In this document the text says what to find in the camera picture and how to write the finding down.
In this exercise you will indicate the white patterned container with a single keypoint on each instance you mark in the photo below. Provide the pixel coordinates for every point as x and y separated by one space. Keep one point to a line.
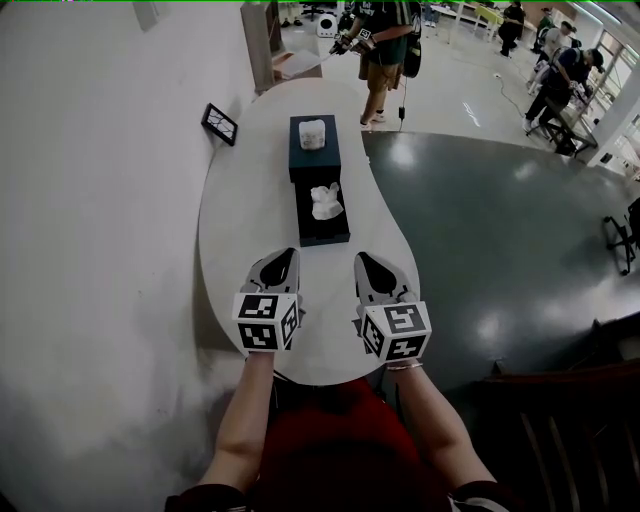
312 134

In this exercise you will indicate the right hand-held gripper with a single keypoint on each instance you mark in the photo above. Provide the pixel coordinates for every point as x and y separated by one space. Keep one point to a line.
400 320

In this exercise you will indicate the white round-window appliance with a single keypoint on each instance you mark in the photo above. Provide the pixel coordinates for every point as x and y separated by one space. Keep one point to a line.
327 26

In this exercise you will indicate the flat cardboard box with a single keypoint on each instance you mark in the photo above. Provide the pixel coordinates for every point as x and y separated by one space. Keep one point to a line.
297 62

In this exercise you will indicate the black office chair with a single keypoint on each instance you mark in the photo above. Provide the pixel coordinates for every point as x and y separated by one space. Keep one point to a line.
625 235

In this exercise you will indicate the black picture frame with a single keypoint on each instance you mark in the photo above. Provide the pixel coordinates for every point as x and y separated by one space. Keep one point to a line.
219 124

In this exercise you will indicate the person's right forearm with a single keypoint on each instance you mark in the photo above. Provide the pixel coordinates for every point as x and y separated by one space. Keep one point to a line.
435 425

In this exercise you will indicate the white pillar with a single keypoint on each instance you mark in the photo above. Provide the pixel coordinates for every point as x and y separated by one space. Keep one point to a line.
615 115

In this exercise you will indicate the person's left forearm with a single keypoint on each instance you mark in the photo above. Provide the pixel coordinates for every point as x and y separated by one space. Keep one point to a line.
245 415

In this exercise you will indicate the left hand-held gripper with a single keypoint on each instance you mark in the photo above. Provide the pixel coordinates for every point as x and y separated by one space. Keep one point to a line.
257 307

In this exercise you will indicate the person's red clothing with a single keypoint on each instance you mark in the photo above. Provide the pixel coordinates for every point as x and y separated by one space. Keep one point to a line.
340 450

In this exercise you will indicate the white paper item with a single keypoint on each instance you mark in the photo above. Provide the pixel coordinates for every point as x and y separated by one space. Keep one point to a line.
326 205

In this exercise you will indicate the dark wooden chair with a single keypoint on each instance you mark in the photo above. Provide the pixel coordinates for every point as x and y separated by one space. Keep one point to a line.
565 425

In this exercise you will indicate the dark teal drawer box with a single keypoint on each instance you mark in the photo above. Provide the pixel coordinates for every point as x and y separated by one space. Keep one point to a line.
312 160

